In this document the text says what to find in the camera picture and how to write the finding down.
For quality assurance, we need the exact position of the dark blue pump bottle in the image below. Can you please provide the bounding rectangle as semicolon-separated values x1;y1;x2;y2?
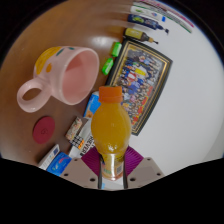
127;13;170;35

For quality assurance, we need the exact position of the green soap bar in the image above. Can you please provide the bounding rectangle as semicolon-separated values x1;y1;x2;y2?
101;57;115;76
111;41;123;58

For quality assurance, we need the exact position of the framed group photo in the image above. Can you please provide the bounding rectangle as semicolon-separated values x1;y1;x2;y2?
105;38;174;137

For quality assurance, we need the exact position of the pink ceramic mug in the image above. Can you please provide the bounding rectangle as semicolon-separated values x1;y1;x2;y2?
16;45;101;114

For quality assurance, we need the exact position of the blue detergent bottle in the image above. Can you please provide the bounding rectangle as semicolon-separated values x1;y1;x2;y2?
46;152;73;177

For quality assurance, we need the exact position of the red round coaster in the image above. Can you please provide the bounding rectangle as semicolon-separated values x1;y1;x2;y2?
32;115;56;145

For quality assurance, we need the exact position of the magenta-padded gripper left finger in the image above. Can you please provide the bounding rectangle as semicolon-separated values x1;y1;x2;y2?
59;146;103;190

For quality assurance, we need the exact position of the brown pump bottle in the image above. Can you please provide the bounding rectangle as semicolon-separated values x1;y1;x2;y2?
123;27;159;45

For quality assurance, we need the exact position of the small snack packet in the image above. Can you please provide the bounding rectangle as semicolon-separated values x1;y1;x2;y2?
64;116;83;142

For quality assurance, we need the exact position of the white shampoo bottle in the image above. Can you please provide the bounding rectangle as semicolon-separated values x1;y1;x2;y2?
129;5;167;23

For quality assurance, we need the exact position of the blue tissue pack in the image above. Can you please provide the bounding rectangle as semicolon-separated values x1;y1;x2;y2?
83;91;102;119

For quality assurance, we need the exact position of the orange juice bottle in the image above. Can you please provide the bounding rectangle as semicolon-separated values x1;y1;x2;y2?
90;85;132;182

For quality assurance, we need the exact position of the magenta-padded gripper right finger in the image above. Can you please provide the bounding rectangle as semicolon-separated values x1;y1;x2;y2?
122;145;165;189

